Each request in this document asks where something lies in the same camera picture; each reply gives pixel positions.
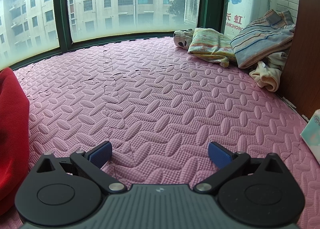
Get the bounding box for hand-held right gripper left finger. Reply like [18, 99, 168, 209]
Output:
[31, 141, 127, 193]

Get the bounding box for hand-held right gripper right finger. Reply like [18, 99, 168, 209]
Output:
[192, 141, 288, 193]

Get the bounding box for red knit sweater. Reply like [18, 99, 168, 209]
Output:
[0, 67, 30, 203]

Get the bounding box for pink foam puzzle mat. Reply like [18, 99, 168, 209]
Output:
[0, 35, 320, 229]

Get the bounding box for cream crumpled garment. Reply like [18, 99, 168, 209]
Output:
[249, 52, 288, 92]

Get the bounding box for pale tissue pack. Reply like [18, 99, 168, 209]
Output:
[300, 109, 320, 164]

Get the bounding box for yellow printed folded cloth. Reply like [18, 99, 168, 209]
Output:
[187, 27, 237, 68]

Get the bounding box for polka dot cloth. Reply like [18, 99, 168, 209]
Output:
[174, 29, 195, 49]

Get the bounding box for striped folded shirt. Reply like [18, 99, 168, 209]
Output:
[230, 9, 296, 69]

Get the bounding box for brown wooden cabinet side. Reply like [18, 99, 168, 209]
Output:
[276, 0, 320, 122]

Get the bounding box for dark green window frame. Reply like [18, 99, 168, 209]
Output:
[0, 0, 230, 62]

